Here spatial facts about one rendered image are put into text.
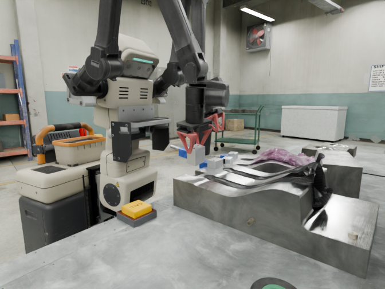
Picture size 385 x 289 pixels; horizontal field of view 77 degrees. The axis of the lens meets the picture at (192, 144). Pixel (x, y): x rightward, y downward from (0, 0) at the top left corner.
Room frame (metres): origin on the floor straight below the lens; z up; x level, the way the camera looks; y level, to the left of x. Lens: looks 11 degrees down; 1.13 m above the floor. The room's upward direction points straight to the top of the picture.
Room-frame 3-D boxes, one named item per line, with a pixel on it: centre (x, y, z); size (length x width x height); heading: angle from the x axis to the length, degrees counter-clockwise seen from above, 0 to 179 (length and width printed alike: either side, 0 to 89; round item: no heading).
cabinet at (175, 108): (6.90, 0.67, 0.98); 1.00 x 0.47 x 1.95; 132
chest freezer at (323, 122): (6.99, -3.44, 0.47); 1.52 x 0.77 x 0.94; 42
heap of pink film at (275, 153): (0.98, -0.37, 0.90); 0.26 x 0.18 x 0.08; 67
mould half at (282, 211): (0.66, -0.21, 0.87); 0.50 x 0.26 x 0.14; 50
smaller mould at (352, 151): (1.42, -0.87, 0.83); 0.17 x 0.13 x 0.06; 50
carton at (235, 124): (8.96, -1.56, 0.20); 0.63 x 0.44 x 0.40; 132
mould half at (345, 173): (0.99, -0.38, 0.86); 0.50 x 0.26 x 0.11; 67
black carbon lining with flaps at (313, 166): (0.68, -0.21, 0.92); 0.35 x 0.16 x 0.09; 50
